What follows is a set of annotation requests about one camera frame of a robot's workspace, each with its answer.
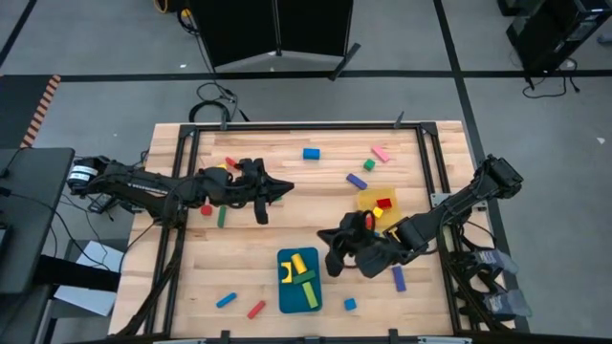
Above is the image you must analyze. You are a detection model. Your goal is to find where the yellow translucent tray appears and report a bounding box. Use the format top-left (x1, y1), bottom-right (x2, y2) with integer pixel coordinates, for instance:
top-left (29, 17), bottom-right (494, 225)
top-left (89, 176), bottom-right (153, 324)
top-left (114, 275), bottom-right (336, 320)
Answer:
top-left (356, 187), bottom-right (405, 240)

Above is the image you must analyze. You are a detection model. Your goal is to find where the coiled black cable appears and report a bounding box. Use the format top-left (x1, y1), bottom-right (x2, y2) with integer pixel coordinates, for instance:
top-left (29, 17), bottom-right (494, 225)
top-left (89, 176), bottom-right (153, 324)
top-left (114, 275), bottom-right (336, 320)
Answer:
top-left (187, 80), bottom-right (250, 124)

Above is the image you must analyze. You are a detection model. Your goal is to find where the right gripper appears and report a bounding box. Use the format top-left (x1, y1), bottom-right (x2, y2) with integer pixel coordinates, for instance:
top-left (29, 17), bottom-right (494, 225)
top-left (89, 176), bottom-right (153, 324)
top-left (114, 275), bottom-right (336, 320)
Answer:
top-left (318, 212), bottom-right (403, 279)

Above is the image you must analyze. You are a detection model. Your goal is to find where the yellow cylinder block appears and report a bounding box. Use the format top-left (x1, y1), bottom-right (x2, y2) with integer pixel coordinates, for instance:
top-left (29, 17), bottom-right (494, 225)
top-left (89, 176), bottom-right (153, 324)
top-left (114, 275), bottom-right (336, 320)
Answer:
top-left (290, 252), bottom-right (309, 275)

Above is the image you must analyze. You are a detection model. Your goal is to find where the black floor mat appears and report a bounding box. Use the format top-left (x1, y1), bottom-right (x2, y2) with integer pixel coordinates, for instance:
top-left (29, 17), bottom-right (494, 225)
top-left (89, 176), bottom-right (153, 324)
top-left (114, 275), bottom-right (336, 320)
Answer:
top-left (0, 74), bottom-right (62, 149)

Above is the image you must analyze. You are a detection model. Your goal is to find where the light green long block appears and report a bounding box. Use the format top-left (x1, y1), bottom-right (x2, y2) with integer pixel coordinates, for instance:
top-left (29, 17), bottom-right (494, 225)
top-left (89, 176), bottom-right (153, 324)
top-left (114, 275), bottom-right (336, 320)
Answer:
top-left (301, 281), bottom-right (319, 310)

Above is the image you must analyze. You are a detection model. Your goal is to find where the dark green long block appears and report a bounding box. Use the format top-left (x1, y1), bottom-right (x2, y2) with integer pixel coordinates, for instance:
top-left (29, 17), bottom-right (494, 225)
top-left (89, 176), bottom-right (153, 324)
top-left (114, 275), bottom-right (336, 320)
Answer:
top-left (292, 269), bottom-right (317, 286)

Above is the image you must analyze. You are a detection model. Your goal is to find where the black power adapter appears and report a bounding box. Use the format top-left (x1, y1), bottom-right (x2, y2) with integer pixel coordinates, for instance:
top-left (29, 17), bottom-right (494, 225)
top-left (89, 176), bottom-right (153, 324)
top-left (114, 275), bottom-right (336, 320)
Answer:
top-left (88, 193), bottom-right (115, 215)

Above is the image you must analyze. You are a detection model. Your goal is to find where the light blue long block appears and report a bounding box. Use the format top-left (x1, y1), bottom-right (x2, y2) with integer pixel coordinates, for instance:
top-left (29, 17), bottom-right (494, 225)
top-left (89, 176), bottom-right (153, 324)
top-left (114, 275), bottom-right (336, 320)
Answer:
top-left (214, 291), bottom-right (238, 310)

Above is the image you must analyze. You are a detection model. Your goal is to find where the grey weight bag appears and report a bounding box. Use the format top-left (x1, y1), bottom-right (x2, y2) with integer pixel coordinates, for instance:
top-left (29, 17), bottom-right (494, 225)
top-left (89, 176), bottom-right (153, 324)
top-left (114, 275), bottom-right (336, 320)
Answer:
top-left (482, 288), bottom-right (534, 320)
top-left (470, 247), bottom-right (520, 276)

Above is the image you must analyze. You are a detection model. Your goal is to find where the teal plastic tray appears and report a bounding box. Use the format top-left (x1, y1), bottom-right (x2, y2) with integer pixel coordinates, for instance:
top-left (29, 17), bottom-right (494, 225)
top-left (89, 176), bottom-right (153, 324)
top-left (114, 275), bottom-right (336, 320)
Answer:
top-left (276, 246), bottom-right (324, 315)

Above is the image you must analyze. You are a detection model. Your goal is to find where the thin black floor cable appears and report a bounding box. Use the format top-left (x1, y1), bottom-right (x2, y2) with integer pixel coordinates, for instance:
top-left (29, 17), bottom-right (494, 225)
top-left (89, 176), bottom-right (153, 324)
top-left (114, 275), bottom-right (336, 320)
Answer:
top-left (520, 56), bottom-right (582, 100)

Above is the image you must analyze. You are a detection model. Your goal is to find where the black cable bundle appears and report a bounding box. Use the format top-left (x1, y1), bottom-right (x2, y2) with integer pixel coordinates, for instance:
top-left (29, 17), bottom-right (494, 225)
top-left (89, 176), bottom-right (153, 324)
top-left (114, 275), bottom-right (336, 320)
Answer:
top-left (439, 224), bottom-right (508, 331)

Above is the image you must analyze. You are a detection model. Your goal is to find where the black folding partition screen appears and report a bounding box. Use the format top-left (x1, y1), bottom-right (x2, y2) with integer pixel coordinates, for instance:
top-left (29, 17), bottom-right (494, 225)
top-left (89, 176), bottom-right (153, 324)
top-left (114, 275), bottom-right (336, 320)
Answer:
top-left (189, 0), bottom-right (362, 81)

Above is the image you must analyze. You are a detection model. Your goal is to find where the black equipment cart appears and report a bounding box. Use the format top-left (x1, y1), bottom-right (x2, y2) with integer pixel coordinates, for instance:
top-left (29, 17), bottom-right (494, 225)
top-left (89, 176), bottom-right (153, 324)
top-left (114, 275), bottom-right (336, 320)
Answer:
top-left (505, 0), bottom-right (612, 75)

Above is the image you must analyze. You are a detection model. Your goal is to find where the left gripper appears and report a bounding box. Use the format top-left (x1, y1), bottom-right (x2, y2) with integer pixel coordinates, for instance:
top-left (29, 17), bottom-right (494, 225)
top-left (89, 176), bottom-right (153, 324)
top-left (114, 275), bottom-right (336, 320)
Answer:
top-left (233, 158), bottom-right (295, 226)

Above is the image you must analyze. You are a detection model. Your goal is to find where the red long block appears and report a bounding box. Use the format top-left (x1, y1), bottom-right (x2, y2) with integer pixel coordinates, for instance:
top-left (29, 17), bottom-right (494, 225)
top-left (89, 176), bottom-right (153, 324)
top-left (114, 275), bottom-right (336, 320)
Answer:
top-left (246, 299), bottom-right (267, 320)

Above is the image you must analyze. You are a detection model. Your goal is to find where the purple long block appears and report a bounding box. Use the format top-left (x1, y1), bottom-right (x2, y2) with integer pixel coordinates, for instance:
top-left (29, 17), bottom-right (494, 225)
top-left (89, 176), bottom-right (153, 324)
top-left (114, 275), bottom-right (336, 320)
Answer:
top-left (391, 265), bottom-right (407, 293)
top-left (345, 173), bottom-right (369, 191)

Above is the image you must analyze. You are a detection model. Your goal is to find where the white paper sheet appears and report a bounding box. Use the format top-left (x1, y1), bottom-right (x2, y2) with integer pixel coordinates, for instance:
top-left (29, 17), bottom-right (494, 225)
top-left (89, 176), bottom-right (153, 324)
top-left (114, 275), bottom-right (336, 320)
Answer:
top-left (53, 240), bottom-right (126, 317)

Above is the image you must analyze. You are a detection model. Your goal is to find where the black desk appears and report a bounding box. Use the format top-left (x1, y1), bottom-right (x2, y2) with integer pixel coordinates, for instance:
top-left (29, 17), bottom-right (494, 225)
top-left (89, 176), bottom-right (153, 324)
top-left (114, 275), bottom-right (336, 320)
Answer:
top-left (0, 146), bottom-right (121, 295)

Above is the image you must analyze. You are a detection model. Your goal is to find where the black aluminium frame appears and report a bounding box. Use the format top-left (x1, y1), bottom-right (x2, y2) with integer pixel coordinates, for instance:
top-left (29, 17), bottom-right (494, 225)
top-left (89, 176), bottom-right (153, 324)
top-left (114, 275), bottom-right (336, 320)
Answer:
top-left (117, 110), bottom-right (515, 344)

